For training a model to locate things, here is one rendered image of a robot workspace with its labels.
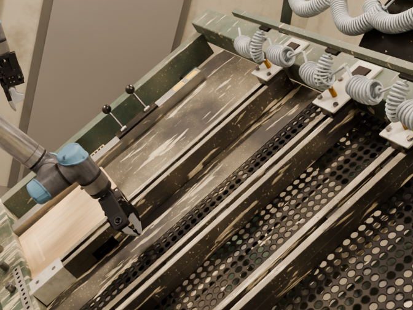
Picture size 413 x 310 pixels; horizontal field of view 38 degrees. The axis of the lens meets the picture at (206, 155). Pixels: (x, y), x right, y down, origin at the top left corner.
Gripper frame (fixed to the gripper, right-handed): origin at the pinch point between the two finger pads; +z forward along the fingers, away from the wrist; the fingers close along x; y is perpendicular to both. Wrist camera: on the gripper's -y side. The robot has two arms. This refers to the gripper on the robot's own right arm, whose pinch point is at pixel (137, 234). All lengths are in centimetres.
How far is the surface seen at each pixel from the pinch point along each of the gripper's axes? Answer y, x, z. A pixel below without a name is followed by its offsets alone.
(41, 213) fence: 55, 32, 3
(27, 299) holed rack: 7.9, 41.0, 0.6
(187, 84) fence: 63, -43, 0
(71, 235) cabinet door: 28.5, 22.6, 3.8
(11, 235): 49, 44, 1
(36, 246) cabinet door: 37, 37, 4
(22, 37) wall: 326, 22, 11
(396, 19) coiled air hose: 18, -110, 4
